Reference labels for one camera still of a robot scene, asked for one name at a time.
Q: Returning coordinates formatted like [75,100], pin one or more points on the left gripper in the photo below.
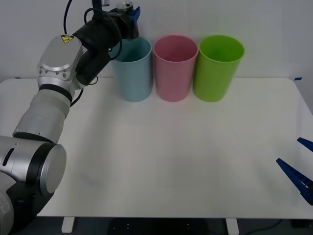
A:
[128,28]

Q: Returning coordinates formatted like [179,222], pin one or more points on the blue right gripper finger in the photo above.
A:
[294,176]
[306,144]

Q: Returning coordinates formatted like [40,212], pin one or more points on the silver drink can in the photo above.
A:
[124,5]

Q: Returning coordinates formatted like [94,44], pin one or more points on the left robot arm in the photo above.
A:
[58,56]

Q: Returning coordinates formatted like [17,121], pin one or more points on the pale blue plastic bin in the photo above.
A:
[134,78]

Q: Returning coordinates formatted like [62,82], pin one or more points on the white table leg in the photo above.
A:
[231,226]
[67,225]

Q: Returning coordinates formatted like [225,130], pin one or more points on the pink plastic bin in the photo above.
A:
[172,80]

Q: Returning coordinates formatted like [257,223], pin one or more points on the green plastic bin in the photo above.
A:
[212,78]

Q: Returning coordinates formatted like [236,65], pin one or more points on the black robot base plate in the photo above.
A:
[156,226]

